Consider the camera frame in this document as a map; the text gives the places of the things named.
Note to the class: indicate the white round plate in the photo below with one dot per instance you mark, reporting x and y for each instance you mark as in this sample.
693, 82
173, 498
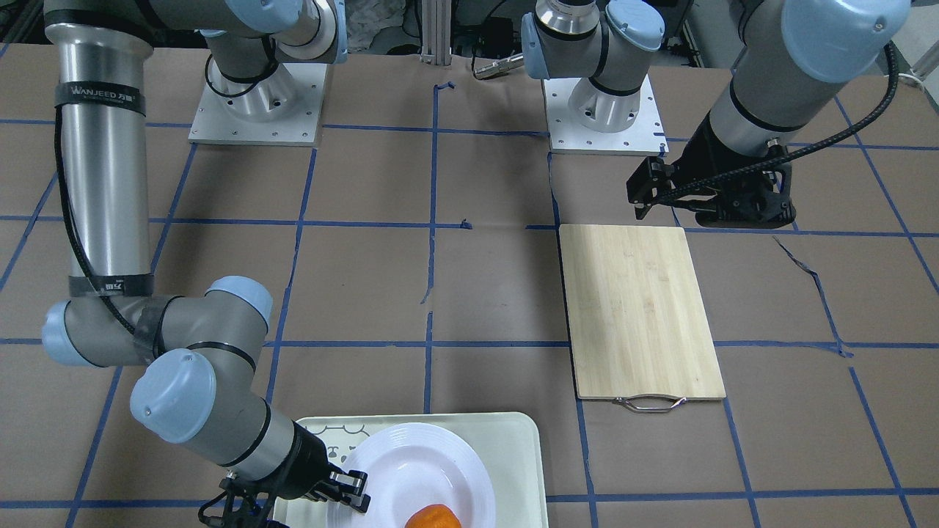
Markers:
411, 466

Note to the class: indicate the wooden cutting board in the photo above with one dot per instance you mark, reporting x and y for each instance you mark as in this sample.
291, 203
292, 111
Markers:
637, 324

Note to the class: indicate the pale green bear tray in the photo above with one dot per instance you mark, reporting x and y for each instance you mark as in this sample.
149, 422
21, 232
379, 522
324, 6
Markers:
507, 443

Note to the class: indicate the orange fruit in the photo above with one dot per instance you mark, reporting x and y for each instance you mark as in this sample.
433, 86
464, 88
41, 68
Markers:
434, 516

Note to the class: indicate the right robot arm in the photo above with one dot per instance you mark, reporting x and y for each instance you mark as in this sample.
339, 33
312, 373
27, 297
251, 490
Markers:
199, 353

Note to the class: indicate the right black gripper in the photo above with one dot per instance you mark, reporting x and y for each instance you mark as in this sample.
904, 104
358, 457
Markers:
302, 458

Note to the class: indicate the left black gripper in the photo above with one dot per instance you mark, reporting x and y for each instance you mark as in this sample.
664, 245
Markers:
710, 155

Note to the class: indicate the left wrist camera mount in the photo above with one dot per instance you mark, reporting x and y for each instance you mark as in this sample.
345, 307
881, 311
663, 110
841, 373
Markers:
758, 201

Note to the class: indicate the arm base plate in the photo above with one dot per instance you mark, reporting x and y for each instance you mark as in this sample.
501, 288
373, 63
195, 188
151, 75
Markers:
584, 120
283, 110

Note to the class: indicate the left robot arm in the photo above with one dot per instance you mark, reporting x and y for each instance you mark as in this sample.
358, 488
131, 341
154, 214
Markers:
736, 170

